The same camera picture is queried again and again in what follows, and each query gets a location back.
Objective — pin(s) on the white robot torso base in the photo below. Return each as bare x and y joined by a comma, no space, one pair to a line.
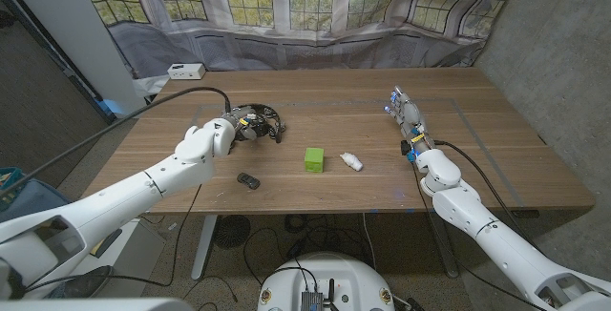
329,277

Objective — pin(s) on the small white toy figure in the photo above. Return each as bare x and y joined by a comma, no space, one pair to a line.
351,160

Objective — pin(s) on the white table leg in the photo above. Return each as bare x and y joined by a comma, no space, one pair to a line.
203,249

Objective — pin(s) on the black shoe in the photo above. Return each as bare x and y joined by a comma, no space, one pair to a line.
88,282

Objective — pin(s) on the blue storage bin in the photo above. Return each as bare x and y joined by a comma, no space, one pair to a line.
28,199

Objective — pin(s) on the white power outlet box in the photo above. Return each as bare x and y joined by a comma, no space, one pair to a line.
186,71

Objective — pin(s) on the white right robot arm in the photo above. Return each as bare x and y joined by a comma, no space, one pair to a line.
501,244

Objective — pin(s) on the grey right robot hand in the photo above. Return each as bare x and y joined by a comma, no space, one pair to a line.
409,115

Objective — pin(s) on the printed window backdrop cloth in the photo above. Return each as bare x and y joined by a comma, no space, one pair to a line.
310,39

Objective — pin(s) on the small black toy car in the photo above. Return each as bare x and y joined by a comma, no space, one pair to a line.
248,180

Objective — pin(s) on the green cube block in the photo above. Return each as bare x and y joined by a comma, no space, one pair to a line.
314,160

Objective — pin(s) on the white pillar board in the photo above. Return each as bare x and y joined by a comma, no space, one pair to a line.
81,39

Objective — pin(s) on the black pad with yellow patch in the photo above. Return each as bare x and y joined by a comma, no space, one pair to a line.
107,243

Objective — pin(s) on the black round floor fan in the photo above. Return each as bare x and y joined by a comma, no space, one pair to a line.
232,231

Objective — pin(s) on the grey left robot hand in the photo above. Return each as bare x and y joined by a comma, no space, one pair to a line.
246,125

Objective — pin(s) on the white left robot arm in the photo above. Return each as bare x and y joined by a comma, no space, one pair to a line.
119,201

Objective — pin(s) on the white floor cabinet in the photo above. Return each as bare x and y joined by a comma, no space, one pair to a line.
136,254

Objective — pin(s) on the grey table leg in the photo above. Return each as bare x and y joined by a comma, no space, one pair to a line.
444,249

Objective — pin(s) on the black tambourine with metal jingles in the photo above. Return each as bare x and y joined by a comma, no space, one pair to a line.
273,113

